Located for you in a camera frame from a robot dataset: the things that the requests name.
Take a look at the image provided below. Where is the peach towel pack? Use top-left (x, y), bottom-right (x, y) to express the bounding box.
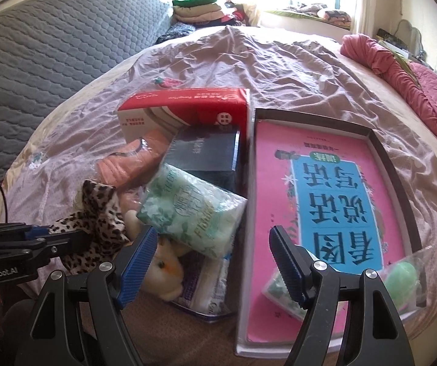
top-left (96, 129), bottom-right (177, 214)

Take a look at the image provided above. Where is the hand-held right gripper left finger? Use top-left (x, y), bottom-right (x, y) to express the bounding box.
top-left (26, 226), bottom-right (159, 366)

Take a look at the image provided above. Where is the small green patterned packet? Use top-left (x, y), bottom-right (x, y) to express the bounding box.
top-left (262, 267), bottom-right (311, 321)

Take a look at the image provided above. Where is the stack of folded clothes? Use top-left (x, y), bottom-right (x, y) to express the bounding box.
top-left (172, 0), bottom-right (257, 27)

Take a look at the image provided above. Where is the dark blue box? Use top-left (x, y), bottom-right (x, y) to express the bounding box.
top-left (163, 127), bottom-right (242, 195)

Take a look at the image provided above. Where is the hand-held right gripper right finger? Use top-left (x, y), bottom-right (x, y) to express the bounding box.
top-left (269, 226), bottom-right (413, 366)

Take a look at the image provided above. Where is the cream curtain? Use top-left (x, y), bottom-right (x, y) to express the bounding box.
top-left (356, 0), bottom-right (380, 35)

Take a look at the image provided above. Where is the dark patterned cloth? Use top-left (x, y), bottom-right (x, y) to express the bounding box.
top-left (155, 22), bottom-right (196, 44)

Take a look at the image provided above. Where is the red and white box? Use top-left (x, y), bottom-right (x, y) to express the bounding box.
top-left (117, 88), bottom-right (251, 153)

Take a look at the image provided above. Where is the pink book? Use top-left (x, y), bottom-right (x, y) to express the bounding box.
top-left (247, 120), bottom-right (413, 344)

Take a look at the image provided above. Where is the purple printed bed cover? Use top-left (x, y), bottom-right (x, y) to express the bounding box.
top-left (0, 25), bottom-right (437, 366)

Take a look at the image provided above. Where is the patterned windowsill blanket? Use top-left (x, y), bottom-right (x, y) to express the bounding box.
top-left (264, 3), bottom-right (352, 27)

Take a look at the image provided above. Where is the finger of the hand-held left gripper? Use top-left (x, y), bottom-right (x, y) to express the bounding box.
top-left (0, 222), bottom-right (50, 243)
top-left (20, 232), bottom-right (92, 264)

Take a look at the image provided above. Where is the green patterned tissue pack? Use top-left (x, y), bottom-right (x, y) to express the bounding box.
top-left (137, 163), bottom-right (249, 259)

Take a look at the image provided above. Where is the leopard print scrunchie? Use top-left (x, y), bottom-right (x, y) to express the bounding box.
top-left (49, 179), bottom-right (131, 275)

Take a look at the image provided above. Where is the grey quilted cover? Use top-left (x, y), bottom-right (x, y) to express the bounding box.
top-left (0, 0), bottom-right (173, 222)

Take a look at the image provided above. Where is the cream plush toy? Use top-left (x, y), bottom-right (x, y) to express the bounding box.
top-left (123, 210), bottom-right (189, 302)

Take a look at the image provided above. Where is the white curved frame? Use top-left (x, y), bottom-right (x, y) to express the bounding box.
top-left (396, 19), bottom-right (423, 52)

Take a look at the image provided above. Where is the pink quilt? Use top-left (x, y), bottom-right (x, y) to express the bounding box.
top-left (340, 34), bottom-right (437, 184)

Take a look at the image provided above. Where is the white clear-wrapped packet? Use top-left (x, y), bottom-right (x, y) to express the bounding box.
top-left (173, 252), bottom-right (234, 314)

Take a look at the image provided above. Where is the green item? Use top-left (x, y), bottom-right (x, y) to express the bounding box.
top-left (378, 246), bottom-right (432, 313)

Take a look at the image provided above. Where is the dark framed tray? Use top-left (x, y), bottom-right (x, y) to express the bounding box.
top-left (236, 107), bottom-right (428, 355)

